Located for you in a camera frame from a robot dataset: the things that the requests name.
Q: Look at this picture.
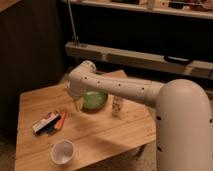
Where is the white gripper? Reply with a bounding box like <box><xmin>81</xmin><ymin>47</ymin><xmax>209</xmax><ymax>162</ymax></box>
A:
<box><xmin>68</xmin><ymin>88</ymin><xmax>84</xmax><ymax>112</ymax></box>

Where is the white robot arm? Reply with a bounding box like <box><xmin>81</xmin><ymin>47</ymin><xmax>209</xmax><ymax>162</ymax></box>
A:
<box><xmin>68</xmin><ymin>60</ymin><xmax>213</xmax><ymax>171</ymax></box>

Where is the green ceramic bowl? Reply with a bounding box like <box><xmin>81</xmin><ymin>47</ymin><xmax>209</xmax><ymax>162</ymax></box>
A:
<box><xmin>83</xmin><ymin>91</ymin><xmax>108</xmax><ymax>110</ymax></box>

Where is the black and white box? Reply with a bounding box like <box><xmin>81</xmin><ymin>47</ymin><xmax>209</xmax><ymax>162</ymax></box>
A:
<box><xmin>32</xmin><ymin>112</ymin><xmax>61</xmax><ymax>135</ymax></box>

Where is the small white shaker bottle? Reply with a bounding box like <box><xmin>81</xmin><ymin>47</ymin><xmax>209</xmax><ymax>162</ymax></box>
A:
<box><xmin>112</xmin><ymin>96</ymin><xmax>123</xmax><ymax>117</ymax></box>

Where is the metal pole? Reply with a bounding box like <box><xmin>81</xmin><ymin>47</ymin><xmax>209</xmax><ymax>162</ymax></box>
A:
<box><xmin>67</xmin><ymin>0</ymin><xmax>79</xmax><ymax>46</ymax></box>

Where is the wooden shelf beam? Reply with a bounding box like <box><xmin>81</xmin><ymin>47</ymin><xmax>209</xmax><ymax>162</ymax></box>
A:
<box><xmin>65</xmin><ymin>42</ymin><xmax>213</xmax><ymax>80</ymax></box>

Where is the upper wooden shelf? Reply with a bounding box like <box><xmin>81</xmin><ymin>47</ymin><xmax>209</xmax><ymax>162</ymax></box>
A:
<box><xmin>61</xmin><ymin>0</ymin><xmax>213</xmax><ymax>20</ymax></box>

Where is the black handle on beam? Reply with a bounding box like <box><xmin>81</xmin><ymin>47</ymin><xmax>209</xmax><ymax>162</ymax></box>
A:
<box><xmin>164</xmin><ymin>56</ymin><xmax>193</xmax><ymax>65</ymax></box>

